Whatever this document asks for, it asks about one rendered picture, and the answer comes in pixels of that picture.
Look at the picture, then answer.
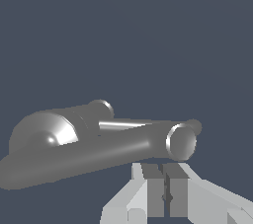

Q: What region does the grey metal faucet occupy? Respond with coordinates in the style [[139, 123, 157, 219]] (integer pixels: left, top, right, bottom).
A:
[[0, 99, 204, 190]]

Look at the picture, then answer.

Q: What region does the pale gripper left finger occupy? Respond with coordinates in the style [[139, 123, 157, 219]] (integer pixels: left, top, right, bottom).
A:
[[99, 162, 166, 224]]

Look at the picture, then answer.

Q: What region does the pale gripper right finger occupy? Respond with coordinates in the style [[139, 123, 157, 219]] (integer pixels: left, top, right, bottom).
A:
[[163, 163, 253, 224]]

